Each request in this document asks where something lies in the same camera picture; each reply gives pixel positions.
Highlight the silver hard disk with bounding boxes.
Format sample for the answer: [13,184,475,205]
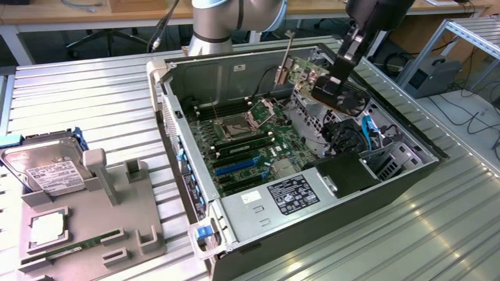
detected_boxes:
[0,139,87,197]

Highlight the CPU socket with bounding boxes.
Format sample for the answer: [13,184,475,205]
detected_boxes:
[215,115,261,141]

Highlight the open PC case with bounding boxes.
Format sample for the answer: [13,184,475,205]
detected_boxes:
[146,42,450,281]

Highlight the silver CPU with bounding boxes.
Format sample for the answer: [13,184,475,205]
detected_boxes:
[29,215,65,244]

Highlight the grey box with handle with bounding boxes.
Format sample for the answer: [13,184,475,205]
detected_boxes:
[405,57,463,99]

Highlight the blue expansion slot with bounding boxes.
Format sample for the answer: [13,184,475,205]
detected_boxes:
[211,156,261,177]

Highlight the aluminium frame table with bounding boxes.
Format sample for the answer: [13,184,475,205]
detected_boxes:
[397,17,500,92]

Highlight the installed RAM stick white label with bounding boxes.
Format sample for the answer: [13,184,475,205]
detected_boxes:
[215,142,270,156]

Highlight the green motherboard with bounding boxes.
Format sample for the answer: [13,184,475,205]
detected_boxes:
[182,96,317,197]

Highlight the silver metal drive cage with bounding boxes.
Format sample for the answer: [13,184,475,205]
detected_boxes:
[287,84,375,159]

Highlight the wooden desk white frame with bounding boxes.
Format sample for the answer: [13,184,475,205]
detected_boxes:
[0,0,195,67]

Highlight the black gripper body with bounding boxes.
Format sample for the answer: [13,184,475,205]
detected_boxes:
[345,0,415,32]

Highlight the metal socket cover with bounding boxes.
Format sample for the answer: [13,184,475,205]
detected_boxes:
[243,98,275,129]

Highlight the long wooden desk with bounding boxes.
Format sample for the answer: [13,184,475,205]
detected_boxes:
[286,0,493,59]

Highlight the black office chair base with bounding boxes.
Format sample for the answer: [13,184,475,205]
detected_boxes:
[63,28,153,58]

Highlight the green RAM stick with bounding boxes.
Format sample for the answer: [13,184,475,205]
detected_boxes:
[19,229,121,262]

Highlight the green graphics card black fan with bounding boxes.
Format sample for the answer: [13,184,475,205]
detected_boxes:
[274,29,370,118]

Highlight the black floor cable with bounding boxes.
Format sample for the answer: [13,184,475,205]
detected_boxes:
[427,89,500,138]

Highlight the blue SATA wire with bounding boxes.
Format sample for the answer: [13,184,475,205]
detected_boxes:
[361,115,378,152]

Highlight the thin black case wire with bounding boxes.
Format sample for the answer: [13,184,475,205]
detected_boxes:
[254,67,281,97]

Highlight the black power wire bundle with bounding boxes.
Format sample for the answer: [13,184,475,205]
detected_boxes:
[321,121,369,156]

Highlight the brown cardboard box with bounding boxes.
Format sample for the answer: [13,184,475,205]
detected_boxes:
[106,0,169,14]

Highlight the blue disk carrier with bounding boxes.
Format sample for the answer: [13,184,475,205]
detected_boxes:
[0,126,93,156]

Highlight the grey power supply unit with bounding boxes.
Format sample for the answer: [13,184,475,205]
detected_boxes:
[215,166,341,244]

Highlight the light blue network cable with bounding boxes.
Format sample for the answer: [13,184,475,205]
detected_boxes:
[59,0,105,13]

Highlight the grey parts rack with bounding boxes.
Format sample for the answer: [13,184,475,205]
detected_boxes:
[14,148,169,277]

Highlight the black cable silver connector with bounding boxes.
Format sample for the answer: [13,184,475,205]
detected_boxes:
[146,0,181,54]

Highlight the silver chipset heatsink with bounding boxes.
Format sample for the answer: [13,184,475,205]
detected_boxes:
[270,159,302,178]

